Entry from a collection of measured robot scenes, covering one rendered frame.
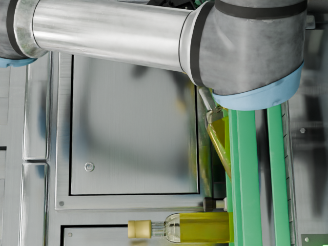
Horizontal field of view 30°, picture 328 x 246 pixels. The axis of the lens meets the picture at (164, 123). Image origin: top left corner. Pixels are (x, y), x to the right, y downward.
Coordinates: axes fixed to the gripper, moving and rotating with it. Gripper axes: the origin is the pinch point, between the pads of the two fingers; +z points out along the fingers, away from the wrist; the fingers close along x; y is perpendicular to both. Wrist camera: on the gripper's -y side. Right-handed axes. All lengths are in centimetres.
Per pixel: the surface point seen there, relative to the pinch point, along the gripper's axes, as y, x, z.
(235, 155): -2.0, -5.0, 21.5
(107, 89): -15.3, 14.1, -7.2
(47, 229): -38.7, 19.9, 15.6
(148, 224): -21.4, 1.8, 25.8
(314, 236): 0.8, -13.7, 40.8
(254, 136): 0.0, -12.6, 20.9
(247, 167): -3.6, -12.1, 25.4
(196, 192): -7.0, 14.6, 21.9
